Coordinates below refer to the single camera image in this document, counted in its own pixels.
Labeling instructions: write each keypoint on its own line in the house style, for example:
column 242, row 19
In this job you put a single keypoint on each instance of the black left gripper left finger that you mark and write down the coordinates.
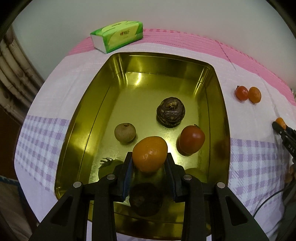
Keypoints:
column 123, row 175

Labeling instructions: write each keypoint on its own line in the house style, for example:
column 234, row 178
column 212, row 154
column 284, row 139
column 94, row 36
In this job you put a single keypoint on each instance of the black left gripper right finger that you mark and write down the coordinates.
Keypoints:
column 174, row 179

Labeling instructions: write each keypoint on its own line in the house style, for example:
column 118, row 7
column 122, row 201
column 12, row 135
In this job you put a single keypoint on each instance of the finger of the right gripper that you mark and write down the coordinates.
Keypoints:
column 291, row 132
column 279, row 130

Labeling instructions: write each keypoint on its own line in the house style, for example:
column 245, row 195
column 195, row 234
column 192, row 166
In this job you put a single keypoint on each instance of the small orange kumquat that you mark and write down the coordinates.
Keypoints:
column 281, row 122

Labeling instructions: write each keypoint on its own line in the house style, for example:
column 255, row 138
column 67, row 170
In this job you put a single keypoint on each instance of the large orange kumquat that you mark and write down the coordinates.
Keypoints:
column 149, row 154

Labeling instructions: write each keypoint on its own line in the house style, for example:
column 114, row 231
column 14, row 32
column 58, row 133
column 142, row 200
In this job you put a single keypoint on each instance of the dark brown round fruit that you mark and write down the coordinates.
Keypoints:
column 145, row 199

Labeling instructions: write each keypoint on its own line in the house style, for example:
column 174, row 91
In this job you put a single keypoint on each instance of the brown green longan fruit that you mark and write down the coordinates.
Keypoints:
column 125, row 132

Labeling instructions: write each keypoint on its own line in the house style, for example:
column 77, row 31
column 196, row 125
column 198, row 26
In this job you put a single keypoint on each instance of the small green fruit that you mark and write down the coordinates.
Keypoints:
column 197, row 173

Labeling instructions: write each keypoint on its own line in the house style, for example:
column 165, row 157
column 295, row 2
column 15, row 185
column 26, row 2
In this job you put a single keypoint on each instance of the green tomato with stem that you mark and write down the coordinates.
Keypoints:
column 107, row 166

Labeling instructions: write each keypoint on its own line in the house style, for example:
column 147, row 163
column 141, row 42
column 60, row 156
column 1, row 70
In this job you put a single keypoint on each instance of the pink purple checkered tablecloth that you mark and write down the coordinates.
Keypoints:
column 258, row 160

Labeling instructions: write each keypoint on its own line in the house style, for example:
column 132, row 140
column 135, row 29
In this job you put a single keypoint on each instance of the orange cherry tomato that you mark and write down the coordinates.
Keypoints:
column 254, row 95

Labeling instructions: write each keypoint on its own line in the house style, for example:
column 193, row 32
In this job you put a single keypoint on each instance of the red cherry tomato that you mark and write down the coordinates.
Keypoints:
column 241, row 93

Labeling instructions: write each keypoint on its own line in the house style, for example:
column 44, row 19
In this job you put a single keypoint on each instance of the dark brown wrinkled fruit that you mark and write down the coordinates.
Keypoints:
column 170, row 112

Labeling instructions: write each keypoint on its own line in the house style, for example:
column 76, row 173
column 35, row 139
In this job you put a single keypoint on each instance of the gold metal tray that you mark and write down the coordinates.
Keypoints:
column 147, row 105

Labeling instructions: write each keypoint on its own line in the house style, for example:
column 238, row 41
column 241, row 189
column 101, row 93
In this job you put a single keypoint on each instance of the brown wooden furniture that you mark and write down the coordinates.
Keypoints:
column 10, row 130

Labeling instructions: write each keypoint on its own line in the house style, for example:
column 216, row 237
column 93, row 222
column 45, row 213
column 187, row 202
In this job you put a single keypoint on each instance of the green tissue pack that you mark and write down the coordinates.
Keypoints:
column 117, row 35

